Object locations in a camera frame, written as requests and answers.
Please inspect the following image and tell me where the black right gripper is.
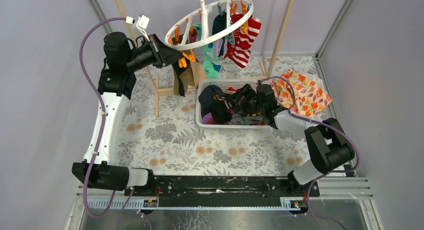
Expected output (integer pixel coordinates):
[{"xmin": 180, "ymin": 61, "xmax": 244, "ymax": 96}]
[{"xmin": 224, "ymin": 84, "xmax": 265, "ymax": 118}]

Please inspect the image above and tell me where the dark navy sock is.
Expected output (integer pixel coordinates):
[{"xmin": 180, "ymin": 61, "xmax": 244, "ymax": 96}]
[{"xmin": 172, "ymin": 60, "xmax": 190, "ymax": 97}]

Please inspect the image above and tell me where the brown ribbed sock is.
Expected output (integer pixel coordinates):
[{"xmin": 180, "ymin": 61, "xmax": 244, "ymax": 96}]
[{"xmin": 180, "ymin": 61, "xmax": 208, "ymax": 92}]

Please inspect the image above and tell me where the green and blue sock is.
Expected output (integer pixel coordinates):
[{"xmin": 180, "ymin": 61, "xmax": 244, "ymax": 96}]
[{"xmin": 201, "ymin": 42, "xmax": 222, "ymax": 79}]

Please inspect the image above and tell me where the black sock with tan stripes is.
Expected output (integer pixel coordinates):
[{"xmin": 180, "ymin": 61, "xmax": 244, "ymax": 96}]
[{"xmin": 210, "ymin": 99, "xmax": 233, "ymax": 124}]

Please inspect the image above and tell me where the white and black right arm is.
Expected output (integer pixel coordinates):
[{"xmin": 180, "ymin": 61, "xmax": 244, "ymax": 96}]
[{"xmin": 225, "ymin": 84, "xmax": 355, "ymax": 196}]

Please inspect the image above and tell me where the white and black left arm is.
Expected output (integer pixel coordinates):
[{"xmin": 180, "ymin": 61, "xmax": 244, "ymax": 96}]
[{"xmin": 71, "ymin": 32, "xmax": 183, "ymax": 196}]

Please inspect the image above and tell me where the white plastic laundry basket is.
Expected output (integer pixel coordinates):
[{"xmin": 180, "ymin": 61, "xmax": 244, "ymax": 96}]
[{"xmin": 195, "ymin": 78, "xmax": 269, "ymax": 131}]

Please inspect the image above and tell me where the black sock in basket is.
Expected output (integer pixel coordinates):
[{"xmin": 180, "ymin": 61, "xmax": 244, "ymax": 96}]
[{"xmin": 198, "ymin": 85, "xmax": 225, "ymax": 118}]

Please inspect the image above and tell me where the red white striped sock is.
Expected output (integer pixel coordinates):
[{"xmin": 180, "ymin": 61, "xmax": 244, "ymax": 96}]
[{"xmin": 224, "ymin": 16, "xmax": 262, "ymax": 68}]

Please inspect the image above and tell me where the orange floral cloth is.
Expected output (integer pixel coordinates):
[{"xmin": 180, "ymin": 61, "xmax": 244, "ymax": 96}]
[{"xmin": 270, "ymin": 68, "xmax": 333, "ymax": 118}]

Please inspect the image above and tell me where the floral table mat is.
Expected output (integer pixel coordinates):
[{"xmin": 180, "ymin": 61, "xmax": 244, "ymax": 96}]
[{"xmin": 116, "ymin": 70, "xmax": 310, "ymax": 176}]

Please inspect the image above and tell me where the wooden drying rack frame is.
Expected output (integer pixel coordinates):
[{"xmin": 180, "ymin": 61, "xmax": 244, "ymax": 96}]
[{"xmin": 114, "ymin": 0, "xmax": 295, "ymax": 117}]

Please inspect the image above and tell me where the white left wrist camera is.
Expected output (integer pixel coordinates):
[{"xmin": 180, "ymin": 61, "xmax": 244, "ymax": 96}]
[{"xmin": 125, "ymin": 14, "xmax": 151, "ymax": 42}]

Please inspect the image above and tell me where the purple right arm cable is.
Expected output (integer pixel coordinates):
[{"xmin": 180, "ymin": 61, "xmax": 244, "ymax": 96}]
[{"xmin": 259, "ymin": 76, "xmax": 360, "ymax": 230}]

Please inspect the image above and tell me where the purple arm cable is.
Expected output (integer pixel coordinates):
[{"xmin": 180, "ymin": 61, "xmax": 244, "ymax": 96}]
[
  {"xmin": 259, "ymin": 76, "xmax": 360, "ymax": 230},
  {"xmin": 78, "ymin": 17, "xmax": 153, "ymax": 230}
]

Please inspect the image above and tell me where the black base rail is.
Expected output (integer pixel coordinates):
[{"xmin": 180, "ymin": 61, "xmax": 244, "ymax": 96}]
[{"xmin": 132, "ymin": 175, "xmax": 308, "ymax": 208}]

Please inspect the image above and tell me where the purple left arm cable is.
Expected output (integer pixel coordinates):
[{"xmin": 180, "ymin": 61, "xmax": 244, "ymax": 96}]
[{"xmin": 78, "ymin": 17, "xmax": 153, "ymax": 230}]

